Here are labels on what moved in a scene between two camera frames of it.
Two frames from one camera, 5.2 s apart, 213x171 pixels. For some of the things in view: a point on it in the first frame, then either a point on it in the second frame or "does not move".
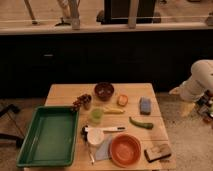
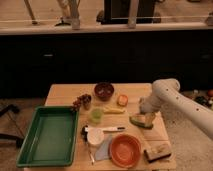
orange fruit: x=122 y=100 does not move
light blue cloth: x=103 y=150 does not move
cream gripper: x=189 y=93 → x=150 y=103
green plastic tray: x=51 y=138 does not move
